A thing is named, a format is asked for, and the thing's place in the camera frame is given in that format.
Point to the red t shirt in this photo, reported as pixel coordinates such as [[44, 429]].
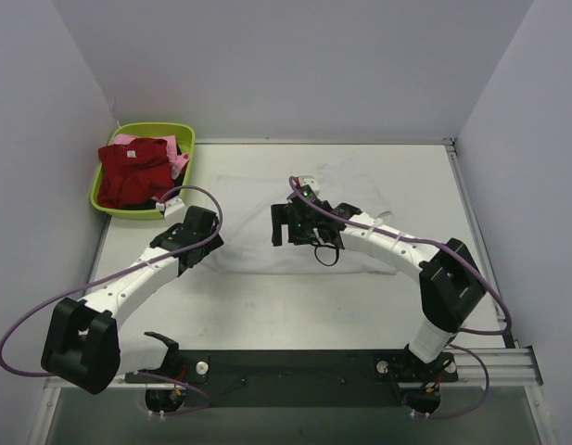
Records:
[[127, 171]]

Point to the aluminium front rail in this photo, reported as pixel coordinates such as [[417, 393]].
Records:
[[463, 366]]

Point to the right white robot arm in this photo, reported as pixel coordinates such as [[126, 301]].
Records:
[[448, 288]]

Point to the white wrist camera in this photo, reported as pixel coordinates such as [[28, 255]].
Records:
[[172, 208], [310, 181]]

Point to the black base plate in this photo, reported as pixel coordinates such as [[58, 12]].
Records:
[[306, 378]]

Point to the pink t shirt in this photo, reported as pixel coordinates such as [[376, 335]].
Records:
[[177, 159]]

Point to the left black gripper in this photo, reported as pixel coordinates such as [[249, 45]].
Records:
[[204, 240]]

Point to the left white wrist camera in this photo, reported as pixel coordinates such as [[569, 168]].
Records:
[[172, 208]]

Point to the black t shirt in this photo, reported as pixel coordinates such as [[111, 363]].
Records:
[[165, 178]]

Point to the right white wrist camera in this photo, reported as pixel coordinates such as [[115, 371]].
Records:
[[310, 181]]

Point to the white t shirt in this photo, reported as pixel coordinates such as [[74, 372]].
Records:
[[247, 224]]

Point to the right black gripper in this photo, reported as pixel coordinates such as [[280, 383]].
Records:
[[284, 224]]

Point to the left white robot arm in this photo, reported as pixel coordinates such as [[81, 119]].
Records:
[[84, 343]]

